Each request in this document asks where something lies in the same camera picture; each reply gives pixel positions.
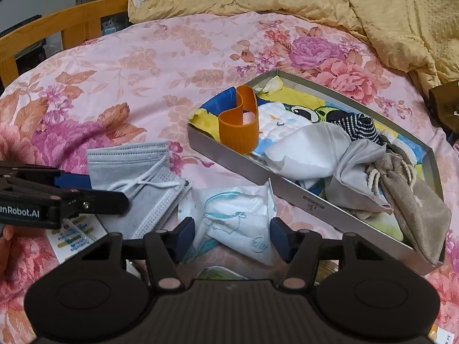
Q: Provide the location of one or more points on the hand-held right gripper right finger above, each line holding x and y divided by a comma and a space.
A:
279, 236

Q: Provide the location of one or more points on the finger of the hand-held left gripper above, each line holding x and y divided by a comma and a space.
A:
96, 202
77, 181

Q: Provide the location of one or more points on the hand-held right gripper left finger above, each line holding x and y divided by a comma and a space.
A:
184, 236

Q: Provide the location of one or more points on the white packet with teal print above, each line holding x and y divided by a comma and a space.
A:
236, 222

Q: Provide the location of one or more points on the grey face masks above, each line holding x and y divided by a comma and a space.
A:
118, 161

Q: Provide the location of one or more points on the grey shallow cartoon box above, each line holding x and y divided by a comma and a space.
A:
287, 190

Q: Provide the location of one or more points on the bag of green paper stars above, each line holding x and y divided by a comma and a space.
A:
218, 273

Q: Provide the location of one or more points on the grey cloth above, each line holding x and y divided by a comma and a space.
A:
355, 182

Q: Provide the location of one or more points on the orange ribbed silicone sleeve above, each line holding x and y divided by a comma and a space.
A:
238, 134

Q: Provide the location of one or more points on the white printed baby cloth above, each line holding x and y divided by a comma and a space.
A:
279, 122

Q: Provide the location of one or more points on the dark dotted sock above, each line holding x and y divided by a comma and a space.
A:
358, 129

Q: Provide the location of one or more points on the person's left hand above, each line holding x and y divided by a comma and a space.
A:
5, 233

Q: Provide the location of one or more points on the white printed small carton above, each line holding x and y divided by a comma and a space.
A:
71, 240

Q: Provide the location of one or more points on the black plastic crate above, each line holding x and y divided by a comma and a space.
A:
32, 57

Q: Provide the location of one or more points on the pink floral bedsheet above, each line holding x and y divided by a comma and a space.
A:
143, 61

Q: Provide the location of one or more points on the cream cloth scrap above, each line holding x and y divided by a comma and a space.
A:
273, 84

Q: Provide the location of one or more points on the orange and white carton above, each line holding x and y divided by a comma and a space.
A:
443, 335

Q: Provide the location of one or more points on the brown multicolour garment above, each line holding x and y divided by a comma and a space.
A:
444, 104

